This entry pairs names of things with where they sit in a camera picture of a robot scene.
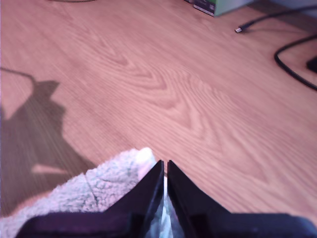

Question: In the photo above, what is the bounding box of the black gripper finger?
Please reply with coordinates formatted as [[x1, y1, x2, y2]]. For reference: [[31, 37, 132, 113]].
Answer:
[[167, 160, 231, 238], [106, 160, 165, 238]]

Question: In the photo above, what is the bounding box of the white fluffy tea towel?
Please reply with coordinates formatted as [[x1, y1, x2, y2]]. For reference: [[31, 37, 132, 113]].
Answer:
[[0, 147, 185, 238]]

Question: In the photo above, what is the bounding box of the computer monitor with white page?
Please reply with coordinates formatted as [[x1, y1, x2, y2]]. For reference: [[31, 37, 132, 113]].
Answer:
[[306, 56, 317, 74]]

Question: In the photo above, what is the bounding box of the black cable with plug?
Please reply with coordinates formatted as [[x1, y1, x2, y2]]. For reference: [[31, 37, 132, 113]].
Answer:
[[234, 5, 317, 92]]

